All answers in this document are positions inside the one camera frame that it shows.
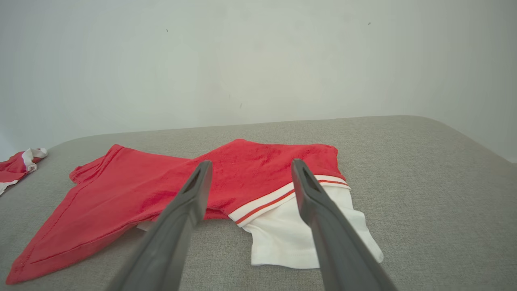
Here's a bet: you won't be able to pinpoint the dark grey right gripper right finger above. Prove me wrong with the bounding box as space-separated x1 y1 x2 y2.
291 159 398 291

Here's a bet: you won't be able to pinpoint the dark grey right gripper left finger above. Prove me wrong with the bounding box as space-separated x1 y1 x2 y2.
106 160 214 291

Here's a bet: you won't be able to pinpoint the red basketball jersey white sleeves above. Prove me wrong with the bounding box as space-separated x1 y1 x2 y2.
6 139 384 285

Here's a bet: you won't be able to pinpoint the red shorts with white stripe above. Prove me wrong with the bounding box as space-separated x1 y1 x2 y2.
0 148 48 196

